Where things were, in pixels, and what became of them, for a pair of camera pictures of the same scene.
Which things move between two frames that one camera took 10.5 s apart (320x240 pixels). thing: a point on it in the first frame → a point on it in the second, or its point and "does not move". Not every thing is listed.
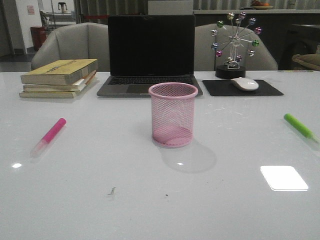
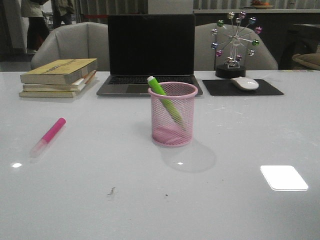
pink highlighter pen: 48,137 does not move
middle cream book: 75,87 does not move
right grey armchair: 222,44 does not move
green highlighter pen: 301,127 → 164,97
